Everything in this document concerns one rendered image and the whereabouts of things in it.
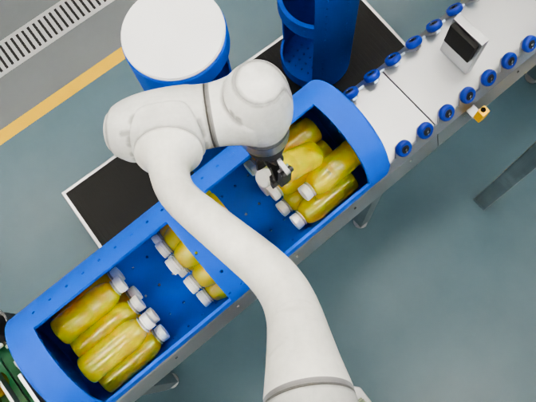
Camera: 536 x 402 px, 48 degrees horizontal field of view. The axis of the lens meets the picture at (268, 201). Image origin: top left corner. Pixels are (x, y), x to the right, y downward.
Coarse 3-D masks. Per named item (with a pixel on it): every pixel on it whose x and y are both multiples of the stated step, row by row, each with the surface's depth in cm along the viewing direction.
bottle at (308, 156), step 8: (304, 144) 136; (312, 144) 137; (288, 152) 132; (296, 152) 132; (304, 152) 133; (312, 152) 135; (320, 152) 136; (288, 160) 129; (296, 160) 131; (304, 160) 132; (312, 160) 134; (320, 160) 137; (296, 168) 130; (304, 168) 133; (312, 168) 135; (296, 176) 131
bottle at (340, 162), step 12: (348, 144) 140; (336, 156) 139; (348, 156) 139; (324, 168) 138; (336, 168) 138; (348, 168) 139; (312, 180) 138; (324, 180) 138; (336, 180) 139; (324, 192) 140
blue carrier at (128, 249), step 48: (336, 96) 131; (336, 144) 157; (240, 192) 153; (144, 240) 127; (192, 240) 124; (288, 240) 147; (144, 288) 150; (240, 288) 131; (48, 336) 145; (192, 336) 133; (48, 384) 119; (96, 384) 143
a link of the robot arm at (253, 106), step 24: (240, 72) 87; (264, 72) 86; (216, 96) 90; (240, 96) 86; (264, 96) 86; (288, 96) 89; (216, 120) 90; (240, 120) 89; (264, 120) 88; (288, 120) 93; (216, 144) 94; (240, 144) 95; (264, 144) 98
